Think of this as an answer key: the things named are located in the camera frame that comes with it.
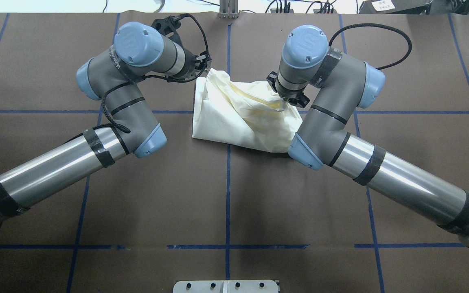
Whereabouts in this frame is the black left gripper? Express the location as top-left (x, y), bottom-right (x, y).
top-left (181, 51), bottom-right (211, 80)

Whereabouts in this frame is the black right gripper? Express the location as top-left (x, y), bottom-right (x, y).
top-left (267, 72), bottom-right (310, 108)

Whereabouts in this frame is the cream long-sleeve t-shirt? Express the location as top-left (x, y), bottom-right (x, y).
top-left (192, 69), bottom-right (302, 153)

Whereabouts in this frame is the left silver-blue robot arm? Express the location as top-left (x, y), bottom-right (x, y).
top-left (0, 15), bottom-right (211, 224)

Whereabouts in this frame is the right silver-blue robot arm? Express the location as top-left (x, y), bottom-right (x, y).
top-left (267, 25), bottom-right (469, 248)

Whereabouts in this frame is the black box white label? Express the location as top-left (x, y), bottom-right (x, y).
top-left (358, 0), bottom-right (432, 15)

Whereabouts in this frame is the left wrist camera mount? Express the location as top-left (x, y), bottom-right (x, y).
top-left (151, 15), bottom-right (183, 46)

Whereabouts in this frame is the aluminium frame post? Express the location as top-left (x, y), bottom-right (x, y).
top-left (219, 0), bottom-right (239, 19)

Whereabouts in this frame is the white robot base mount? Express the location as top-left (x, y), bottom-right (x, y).
top-left (173, 280), bottom-right (281, 293)

